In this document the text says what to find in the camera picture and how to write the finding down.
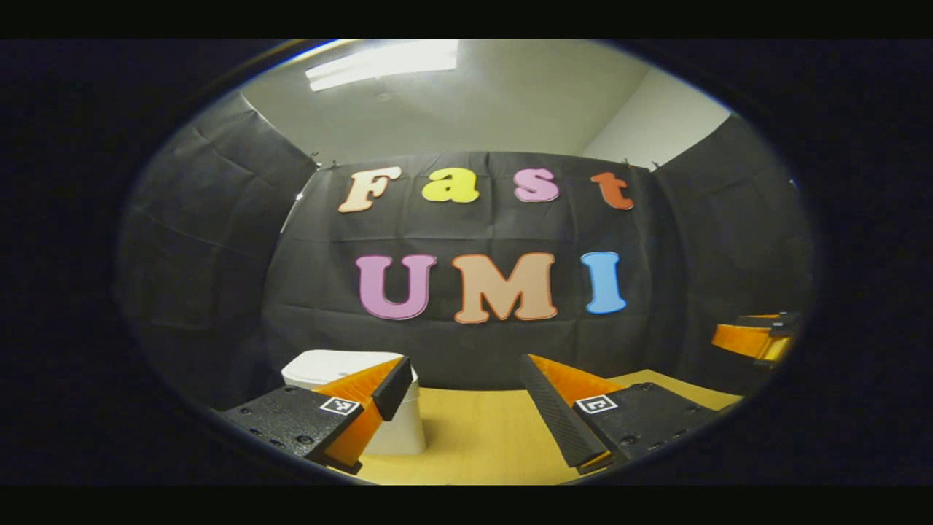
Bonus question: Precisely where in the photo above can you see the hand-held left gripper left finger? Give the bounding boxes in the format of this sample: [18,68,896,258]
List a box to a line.
[217,355,414,476]

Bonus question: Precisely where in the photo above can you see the white desktop garbage bin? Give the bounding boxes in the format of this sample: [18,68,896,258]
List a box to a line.
[281,349,428,457]

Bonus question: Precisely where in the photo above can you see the wooden desktop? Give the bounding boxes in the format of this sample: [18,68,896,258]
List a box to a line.
[350,368,744,486]

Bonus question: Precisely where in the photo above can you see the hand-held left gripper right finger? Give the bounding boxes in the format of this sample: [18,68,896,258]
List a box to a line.
[519,354,724,476]

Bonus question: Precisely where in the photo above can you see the black backdrop cloth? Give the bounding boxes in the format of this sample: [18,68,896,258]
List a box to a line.
[117,91,816,409]

